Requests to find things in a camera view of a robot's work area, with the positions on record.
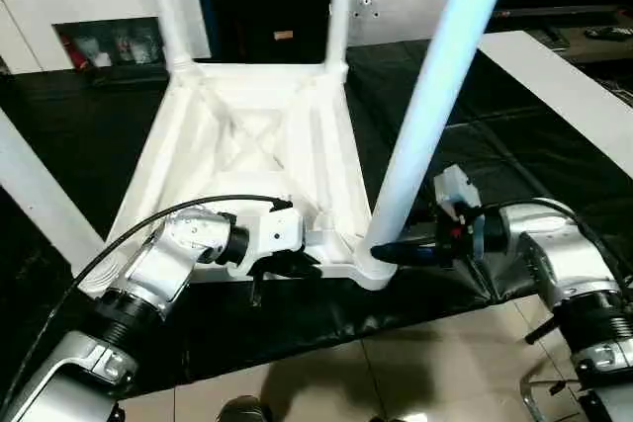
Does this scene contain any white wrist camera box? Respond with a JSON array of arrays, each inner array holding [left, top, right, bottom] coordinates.
[[432, 164, 482, 225], [231, 205, 307, 278]]

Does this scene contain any black work mat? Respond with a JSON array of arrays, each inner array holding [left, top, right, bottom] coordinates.
[[0, 39, 633, 398]]

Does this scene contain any black stand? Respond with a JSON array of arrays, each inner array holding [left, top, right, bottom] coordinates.
[[522, 315, 559, 346]]

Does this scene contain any white board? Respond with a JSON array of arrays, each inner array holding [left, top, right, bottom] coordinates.
[[479, 30, 633, 178]]

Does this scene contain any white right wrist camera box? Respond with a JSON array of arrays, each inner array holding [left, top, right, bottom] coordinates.
[[432, 164, 482, 225]]

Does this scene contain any black cabinet with yellow label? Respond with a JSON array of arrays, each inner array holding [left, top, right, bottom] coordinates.
[[196, 0, 339, 65]]

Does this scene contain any grey white pillow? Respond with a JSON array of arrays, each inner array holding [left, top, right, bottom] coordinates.
[[346, 0, 488, 47]]

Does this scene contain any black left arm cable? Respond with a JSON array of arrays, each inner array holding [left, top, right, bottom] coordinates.
[[0, 195, 294, 413]]

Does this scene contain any white glass-door cabinet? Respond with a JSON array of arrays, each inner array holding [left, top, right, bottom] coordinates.
[[0, 0, 212, 73]]

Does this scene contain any white plastic table top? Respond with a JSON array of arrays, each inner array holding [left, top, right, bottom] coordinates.
[[77, 59, 400, 293]]

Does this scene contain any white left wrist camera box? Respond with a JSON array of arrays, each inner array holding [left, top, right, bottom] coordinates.
[[231, 205, 307, 278]]

